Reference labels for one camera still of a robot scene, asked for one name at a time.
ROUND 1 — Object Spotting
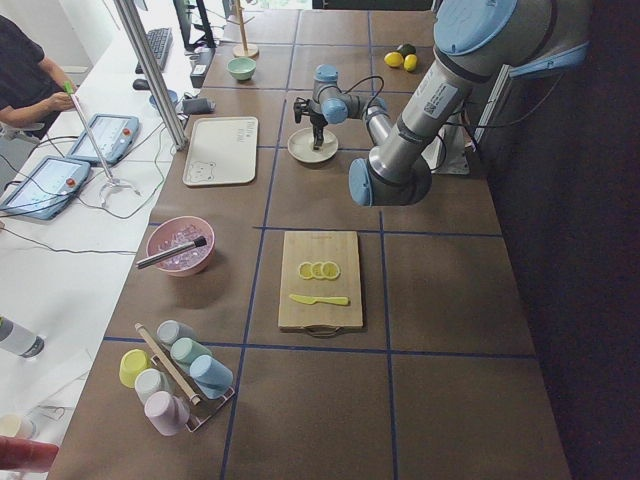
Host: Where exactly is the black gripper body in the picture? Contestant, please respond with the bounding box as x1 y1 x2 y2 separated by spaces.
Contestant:
293 97 328 141

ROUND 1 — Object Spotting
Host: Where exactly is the white round plate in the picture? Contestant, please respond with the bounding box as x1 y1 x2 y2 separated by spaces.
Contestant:
287 127 339 164

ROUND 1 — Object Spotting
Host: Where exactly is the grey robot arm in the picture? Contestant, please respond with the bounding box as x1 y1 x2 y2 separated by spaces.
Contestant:
293 64 392 153
349 0 593 206

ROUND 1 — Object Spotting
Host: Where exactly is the cream bear serving tray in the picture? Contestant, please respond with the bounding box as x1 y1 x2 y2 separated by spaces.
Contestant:
182 116 259 187

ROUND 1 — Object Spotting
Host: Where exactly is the mint green bowl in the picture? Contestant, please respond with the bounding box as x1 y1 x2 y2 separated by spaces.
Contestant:
227 57 257 81

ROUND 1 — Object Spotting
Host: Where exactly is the wooden mug tree stand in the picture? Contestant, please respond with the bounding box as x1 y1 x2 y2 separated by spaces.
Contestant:
233 0 259 58

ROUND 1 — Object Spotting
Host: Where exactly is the whole yellow lemon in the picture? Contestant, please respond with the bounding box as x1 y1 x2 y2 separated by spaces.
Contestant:
384 51 404 68

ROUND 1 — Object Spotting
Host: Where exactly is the bamboo cutting board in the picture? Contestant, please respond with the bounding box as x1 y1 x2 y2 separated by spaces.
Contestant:
278 231 364 337

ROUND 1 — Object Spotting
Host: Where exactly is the dark green avocado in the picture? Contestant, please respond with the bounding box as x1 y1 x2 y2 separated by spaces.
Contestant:
396 43 417 57

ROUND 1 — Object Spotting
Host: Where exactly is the top lemon slice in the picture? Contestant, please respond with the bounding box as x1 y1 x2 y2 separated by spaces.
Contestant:
321 261 341 280

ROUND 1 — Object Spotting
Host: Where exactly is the bottom lemon slice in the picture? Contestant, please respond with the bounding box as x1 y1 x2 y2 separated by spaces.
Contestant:
298 262 315 280

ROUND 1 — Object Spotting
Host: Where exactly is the black keyboard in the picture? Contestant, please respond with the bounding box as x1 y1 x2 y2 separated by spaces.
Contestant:
146 27 173 71

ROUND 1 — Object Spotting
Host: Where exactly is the steel muddler black tip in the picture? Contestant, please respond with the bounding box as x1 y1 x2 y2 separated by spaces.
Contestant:
136 236 208 270

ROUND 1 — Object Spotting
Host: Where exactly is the yellow plastic knife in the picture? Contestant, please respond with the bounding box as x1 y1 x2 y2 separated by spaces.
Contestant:
288 293 350 306

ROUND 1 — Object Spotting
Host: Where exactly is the pink bowl with ice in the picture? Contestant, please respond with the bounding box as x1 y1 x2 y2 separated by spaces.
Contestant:
146 216 215 277

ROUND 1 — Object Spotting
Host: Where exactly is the far teach pendant tablet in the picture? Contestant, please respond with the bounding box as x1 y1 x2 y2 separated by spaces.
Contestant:
66 114 140 166

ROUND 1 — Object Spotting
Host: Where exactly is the teach pendant tablet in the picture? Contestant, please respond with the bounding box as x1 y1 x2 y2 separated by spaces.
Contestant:
66 114 140 166
1 156 91 220

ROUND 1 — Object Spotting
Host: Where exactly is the silver stand with green tip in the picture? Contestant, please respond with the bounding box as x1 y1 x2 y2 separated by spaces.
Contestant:
64 81 141 208

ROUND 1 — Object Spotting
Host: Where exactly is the grey blue plastic cup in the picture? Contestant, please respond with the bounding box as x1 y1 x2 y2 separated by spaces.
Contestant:
156 319 197 347

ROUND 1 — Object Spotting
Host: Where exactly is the green plastic cup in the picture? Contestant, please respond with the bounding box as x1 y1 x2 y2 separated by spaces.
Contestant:
170 337 212 374

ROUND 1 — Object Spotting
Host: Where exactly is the near teach pendant tablet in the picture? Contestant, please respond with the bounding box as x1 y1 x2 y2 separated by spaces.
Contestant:
1 156 91 220

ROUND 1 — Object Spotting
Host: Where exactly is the light blue plastic cup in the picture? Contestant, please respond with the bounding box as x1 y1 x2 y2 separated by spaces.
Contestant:
189 355 234 399

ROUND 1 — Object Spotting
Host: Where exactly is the person in black shirt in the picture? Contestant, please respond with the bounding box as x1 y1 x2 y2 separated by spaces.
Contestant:
1 17 76 139

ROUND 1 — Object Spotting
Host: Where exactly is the yellow plastic cup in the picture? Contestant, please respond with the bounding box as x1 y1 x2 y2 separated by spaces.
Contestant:
119 349 151 388

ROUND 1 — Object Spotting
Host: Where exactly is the pale grey plastic cup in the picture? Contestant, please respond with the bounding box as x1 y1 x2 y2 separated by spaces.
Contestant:
134 368 174 405

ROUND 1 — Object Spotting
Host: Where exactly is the pink plastic cup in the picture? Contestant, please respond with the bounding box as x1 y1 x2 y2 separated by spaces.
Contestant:
144 391 190 436

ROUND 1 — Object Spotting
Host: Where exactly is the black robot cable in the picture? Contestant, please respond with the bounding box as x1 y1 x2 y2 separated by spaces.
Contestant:
344 75 387 119

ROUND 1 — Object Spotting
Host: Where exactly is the aluminium frame post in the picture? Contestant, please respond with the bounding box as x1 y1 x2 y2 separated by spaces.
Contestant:
114 0 188 151

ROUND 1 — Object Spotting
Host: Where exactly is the white wire cup rack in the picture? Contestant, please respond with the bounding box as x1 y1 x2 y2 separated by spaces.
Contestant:
135 323 236 433

